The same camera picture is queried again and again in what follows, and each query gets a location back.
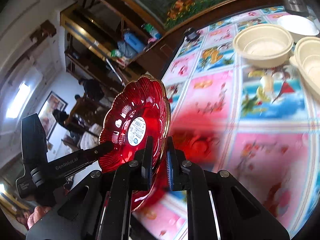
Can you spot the framed wall painting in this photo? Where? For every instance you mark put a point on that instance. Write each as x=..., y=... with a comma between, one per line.
x=52, y=102

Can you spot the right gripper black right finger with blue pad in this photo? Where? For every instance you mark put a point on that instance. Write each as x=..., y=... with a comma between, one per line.
x=218, y=205

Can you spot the small black object on table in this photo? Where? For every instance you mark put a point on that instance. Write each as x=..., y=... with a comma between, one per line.
x=191, y=35

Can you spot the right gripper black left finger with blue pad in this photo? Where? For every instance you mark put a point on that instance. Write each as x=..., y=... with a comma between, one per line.
x=99, y=207

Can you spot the person's left hand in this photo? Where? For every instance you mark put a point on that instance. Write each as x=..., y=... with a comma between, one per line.
x=37, y=214

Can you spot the person in dark clothes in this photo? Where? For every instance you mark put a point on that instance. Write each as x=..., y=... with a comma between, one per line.
x=92, y=89

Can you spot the beige bowl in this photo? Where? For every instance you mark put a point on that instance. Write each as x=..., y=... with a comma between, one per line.
x=264, y=45
x=306, y=59

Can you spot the wooden chair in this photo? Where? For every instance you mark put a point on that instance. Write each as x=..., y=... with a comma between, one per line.
x=85, y=112

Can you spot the beige bowl far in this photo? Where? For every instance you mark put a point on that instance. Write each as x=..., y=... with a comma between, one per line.
x=264, y=45

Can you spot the white bowl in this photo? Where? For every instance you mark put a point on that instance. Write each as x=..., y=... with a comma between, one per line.
x=298, y=26

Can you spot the beige bowl near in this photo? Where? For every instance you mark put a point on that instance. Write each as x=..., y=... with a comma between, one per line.
x=306, y=59

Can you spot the wooden shelf cabinet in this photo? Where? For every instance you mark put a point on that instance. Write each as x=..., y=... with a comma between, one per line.
x=104, y=54

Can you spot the red glass plate with sticker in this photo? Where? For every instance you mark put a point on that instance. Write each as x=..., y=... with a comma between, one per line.
x=141, y=110

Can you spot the colourful fruit tablecloth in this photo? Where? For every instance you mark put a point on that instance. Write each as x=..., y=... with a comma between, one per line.
x=261, y=125

